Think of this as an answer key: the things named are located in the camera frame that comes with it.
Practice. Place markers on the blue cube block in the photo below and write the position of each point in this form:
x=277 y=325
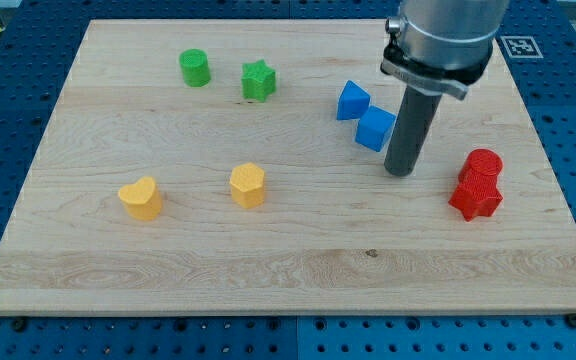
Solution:
x=374 y=128

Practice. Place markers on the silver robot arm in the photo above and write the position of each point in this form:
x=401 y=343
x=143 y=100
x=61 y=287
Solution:
x=441 y=46

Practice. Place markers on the blue triangle block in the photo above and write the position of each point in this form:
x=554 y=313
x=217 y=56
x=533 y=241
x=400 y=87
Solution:
x=353 y=102

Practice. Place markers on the yellow hexagon block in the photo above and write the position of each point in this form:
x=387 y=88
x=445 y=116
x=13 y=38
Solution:
x=247 y=184

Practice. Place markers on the light wooden board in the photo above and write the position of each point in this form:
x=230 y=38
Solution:
x=336 y=234

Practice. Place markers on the green star block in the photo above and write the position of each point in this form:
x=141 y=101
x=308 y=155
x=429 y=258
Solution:
x=258 y=80

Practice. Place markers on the green cylinder block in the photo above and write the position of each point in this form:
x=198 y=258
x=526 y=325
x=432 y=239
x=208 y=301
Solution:
x=195 y=67

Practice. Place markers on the yellow heart block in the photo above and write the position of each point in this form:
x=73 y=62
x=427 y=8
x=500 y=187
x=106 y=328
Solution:
x=141 y=200

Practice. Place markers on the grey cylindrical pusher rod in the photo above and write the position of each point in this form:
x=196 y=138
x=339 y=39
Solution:
x=416 y=113

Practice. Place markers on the red star block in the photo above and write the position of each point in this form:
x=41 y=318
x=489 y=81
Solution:
x=476 y=195

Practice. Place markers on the red cylinder block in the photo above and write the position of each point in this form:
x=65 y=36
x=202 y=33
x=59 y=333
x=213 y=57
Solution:
x=483 y=162

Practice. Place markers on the white fiducial marker tag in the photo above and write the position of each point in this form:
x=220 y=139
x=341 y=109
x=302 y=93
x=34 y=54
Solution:
x=521 y=47

